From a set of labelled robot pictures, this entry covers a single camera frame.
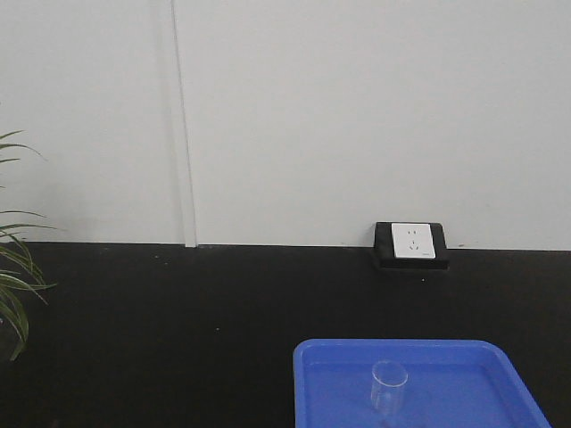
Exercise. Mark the clear glass beaker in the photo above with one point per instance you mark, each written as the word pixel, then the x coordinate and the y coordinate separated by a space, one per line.
pixel 389 381

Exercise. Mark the blue plastic tray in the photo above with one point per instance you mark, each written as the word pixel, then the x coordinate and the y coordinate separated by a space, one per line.
pixel 451 383

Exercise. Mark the black socket mounting box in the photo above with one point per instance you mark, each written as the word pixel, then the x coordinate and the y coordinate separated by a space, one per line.
pixel 383 249

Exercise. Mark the green potted plant leaves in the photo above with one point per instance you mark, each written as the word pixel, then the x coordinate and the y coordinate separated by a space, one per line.
pixel 19 274

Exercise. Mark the white wall power socket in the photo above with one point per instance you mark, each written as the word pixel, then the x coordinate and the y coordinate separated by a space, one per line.
pixel 412 241

